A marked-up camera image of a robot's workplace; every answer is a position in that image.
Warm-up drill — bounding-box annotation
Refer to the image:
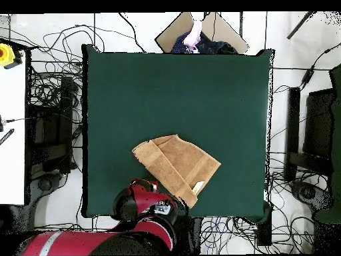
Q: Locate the orange terry towel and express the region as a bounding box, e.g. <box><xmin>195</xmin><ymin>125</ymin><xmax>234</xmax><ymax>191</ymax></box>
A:
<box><xmin>131</xmin><ymin>133</ymin><xmax>222</xmax><ymax>209</ymax></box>

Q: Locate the black flat panel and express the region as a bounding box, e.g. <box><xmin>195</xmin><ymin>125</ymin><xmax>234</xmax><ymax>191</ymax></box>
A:
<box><xmin>302</xmin><ymin>87</ymin><xmax>337</xmax><ymax>161</ymax></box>

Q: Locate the dark green table cloth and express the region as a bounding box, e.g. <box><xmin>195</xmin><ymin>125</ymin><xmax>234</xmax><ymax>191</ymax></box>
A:
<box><xmin>81</xmin><ymin>43</ymin><xmax>276</xmax><ymax>224</ymax></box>

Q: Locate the grey round stand base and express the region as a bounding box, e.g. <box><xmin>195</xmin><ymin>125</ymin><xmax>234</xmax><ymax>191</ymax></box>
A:
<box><xmin>31</xmin><ymin>173</ymin><xmax>65</xmax><ymax>206</ymax></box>

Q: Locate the black low furniture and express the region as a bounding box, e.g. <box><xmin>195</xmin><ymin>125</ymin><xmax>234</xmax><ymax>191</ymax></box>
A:
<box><xmin>26</xmin><ymin>75</ymin><xmax>75</xmax><ymax>174</ymax></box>

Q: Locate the black box-shaped stand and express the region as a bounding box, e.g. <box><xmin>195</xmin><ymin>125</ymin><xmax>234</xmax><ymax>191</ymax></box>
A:
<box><xmin>256</xmin><ymin>221</ymin><xmax>273</xmax><ymax>247</ymax></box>

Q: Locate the blue dotted cloth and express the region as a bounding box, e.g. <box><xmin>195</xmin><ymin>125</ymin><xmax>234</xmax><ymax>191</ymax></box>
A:
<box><xmin>170</xmin><ymin>31</ymin><xmax>192</xmax><ymax>54</ymax></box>

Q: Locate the white desk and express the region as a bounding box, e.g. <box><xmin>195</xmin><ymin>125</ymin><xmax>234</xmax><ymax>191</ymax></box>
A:
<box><xmin>0</xmin><ymin>39</ymin><xmax>30</xmax><ymax>206</ymax></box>

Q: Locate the dark navy cloth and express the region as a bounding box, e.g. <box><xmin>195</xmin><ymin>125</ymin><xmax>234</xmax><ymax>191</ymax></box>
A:
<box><xmin>195</xmin><ymin>31</ymin><xmax>239</xmax><ymax>55</ymax></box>

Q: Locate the pink cloth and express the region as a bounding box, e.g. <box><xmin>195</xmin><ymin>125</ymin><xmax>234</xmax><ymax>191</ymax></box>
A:
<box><xmin>182</xmin><ymin>20</ymin><xmax>203</xmax><ymax>53</ymax></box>

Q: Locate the black long bar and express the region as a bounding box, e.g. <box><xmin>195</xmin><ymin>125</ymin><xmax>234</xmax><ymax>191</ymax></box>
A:
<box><xmin>284</xmin><ymin>86</ymin><xmax>301</xmax><ymax>182</ymax></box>

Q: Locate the black stand base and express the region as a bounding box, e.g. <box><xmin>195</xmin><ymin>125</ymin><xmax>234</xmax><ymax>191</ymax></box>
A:
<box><xmin>289</xmin><ymin>180</ymin><xmax>333</xmax><ymax>214</ymax></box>

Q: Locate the brown cardboard box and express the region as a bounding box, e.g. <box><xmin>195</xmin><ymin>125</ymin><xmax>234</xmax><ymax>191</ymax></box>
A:
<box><xmin>155</xmin><ymin>11</ymin><xmax>250</xmax><ymax>55</ymax></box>

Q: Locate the black power adapter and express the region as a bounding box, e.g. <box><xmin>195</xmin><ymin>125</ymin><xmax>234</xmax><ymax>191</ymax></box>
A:
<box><xmin>300</xmin><ymin>67</ymin><xmax>316</xmax><ymax>85</ymax></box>

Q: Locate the green cloth-covered table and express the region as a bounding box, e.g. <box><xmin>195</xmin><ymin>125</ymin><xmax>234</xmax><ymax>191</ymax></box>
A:
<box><xmin>314</xmin><ymin>63</ymin><xmax>341</xmax><ymax>225</ymax></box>

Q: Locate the yellow emergency stop button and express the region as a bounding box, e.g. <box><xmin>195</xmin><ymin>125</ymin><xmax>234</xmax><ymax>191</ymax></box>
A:
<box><xmin>0</xmin><ymin>43</ymin><xmax>24</xmax><ymax>70</ymax></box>

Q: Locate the black thin rod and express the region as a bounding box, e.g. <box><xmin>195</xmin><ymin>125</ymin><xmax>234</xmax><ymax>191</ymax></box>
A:
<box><xmin>286</xmin><ymin>11</ymin><xmax>316</xmax><ymax>40</ymax></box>

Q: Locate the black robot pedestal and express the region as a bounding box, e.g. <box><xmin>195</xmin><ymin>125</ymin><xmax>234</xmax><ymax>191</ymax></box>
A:
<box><xmin>172</xmin><ymin>213</ymin><xmax>204</xmax><ymax>255</ymax></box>

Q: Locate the black cable tangle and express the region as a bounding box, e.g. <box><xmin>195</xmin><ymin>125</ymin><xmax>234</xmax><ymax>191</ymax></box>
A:
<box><xmin>199</xmin><ymin>216</ymin><xmax>267</xmax><ymax>255</ymax></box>
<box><xmin>266</xmin><ymin>157</ymin><xmax>316</xmax><ymax>255</ymax></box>
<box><xmin>29</xmin><ymin>23</ymin><xmax>106</xmax><ymax>107</ymax></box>

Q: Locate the metal connector with cable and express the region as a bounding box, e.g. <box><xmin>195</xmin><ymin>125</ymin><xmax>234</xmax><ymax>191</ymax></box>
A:
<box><xmin>0</xmin><ymin>114</ymin><xmax>33</xmax><ymax>133</ymax></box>

